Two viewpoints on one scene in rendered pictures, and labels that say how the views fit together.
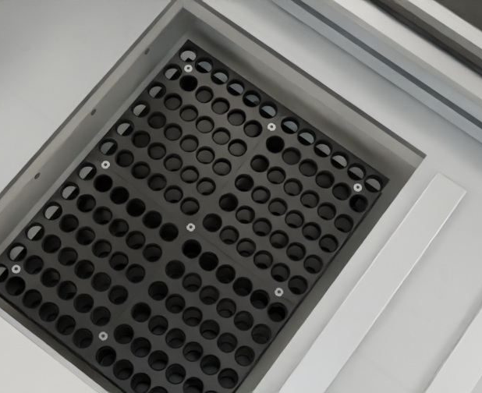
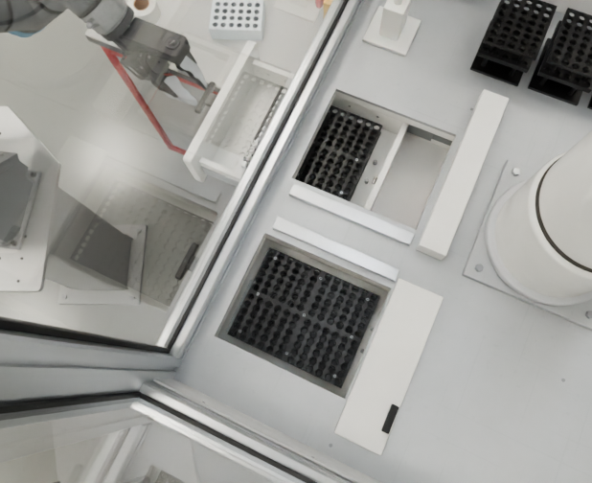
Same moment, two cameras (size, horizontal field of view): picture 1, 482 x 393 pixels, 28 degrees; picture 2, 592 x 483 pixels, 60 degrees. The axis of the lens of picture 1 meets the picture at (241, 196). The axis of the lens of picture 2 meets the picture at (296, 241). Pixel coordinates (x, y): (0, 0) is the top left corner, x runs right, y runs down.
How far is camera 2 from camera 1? 0.36 m
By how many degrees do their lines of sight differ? 23
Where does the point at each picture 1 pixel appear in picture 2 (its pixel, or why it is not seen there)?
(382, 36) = (230, 252)
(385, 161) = not seen: hidden behind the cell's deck
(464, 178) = (270, 218)
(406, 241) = (301, 234)
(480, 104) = (249, 215)
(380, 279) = (316, 240)
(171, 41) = not seen: hidden behind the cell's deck
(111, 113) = not seen: hidden behind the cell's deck
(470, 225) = (287, 214)
